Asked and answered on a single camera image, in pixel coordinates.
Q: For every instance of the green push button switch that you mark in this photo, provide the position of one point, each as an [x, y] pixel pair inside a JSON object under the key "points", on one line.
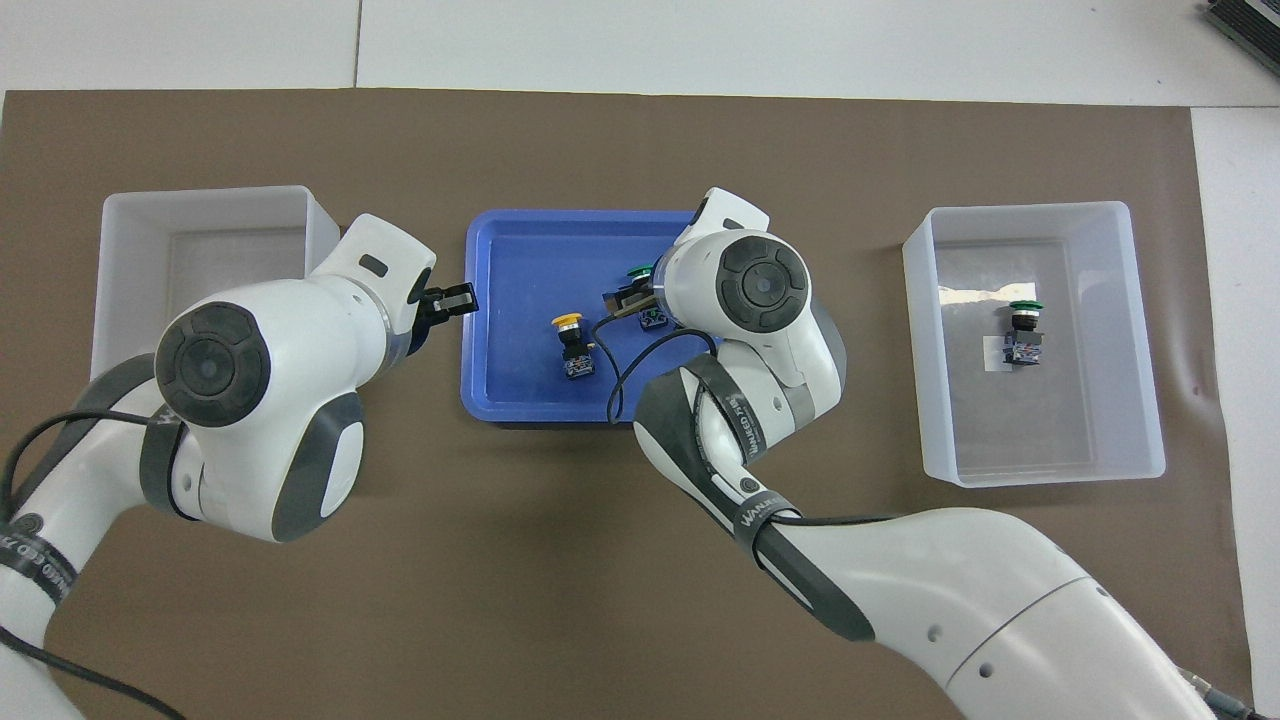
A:
{"points": [[640, 271], [1025, 345]]}

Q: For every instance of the small white label sticker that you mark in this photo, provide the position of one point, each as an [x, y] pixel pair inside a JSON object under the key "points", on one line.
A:
{"points": [[992, 355]]}

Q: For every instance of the brown paper table mat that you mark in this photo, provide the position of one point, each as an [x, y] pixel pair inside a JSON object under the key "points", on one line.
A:
{"points": [[640, 150]]}

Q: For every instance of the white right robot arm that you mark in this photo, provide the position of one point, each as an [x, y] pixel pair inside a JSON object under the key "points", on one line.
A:
{"points": [[1000, 580]]}

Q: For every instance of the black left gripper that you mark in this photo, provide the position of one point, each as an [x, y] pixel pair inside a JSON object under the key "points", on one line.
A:
{"points": [[430, 306]]}

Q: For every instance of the dark ribbed device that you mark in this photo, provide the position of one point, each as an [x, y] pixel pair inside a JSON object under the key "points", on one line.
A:
{"points": [[1250, 25]]}

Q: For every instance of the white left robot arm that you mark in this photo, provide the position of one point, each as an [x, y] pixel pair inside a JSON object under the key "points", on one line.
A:
{"points": [[280, 330]]}

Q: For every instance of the yellow push button switch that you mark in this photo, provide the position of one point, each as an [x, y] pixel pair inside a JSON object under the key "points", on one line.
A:
{"points": [[573, 350]]}

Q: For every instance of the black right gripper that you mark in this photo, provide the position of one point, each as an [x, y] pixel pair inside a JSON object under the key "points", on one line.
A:
{"points": [[628, 302]]}

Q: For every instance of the blue plastic tray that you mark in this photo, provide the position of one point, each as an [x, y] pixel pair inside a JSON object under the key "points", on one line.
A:
{"points": [[530, 260]]}

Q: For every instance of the translucent white plastic box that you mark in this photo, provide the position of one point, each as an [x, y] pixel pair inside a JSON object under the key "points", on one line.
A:
{"points": [[230, 250], [1000, 430]]}

